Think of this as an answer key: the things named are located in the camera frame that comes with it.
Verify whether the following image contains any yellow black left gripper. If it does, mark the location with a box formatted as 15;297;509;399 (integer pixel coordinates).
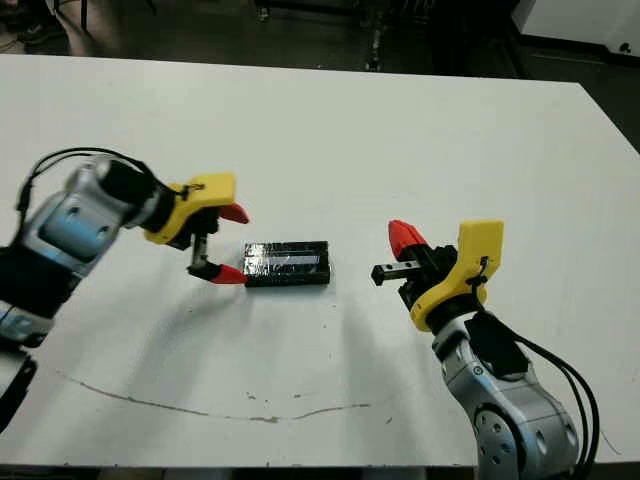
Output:
143;172;251;288

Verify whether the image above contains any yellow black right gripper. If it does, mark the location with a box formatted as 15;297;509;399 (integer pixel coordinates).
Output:
370;218;505;334

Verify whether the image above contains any glossy black box lid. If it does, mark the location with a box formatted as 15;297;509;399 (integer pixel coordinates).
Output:
242;239;331;282

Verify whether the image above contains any metal pole with caster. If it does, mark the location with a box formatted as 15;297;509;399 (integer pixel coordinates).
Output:
364;14;386;71

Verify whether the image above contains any white cabinet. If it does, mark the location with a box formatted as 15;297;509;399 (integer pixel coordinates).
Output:
509;0;640;54

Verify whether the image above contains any person's dark shoe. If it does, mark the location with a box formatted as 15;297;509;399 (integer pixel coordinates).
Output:
14;19;66;46

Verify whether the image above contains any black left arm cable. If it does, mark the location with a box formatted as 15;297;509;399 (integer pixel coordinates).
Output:
16;146;159;214

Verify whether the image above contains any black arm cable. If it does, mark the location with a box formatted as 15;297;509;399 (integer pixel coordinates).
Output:
512;334;601;474
16;146;159;214

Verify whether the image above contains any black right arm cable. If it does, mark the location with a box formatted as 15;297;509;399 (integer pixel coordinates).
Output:
512;334;601;474

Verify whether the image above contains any black metal cart frame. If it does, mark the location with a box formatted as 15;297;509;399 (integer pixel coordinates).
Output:
254;0;431;26

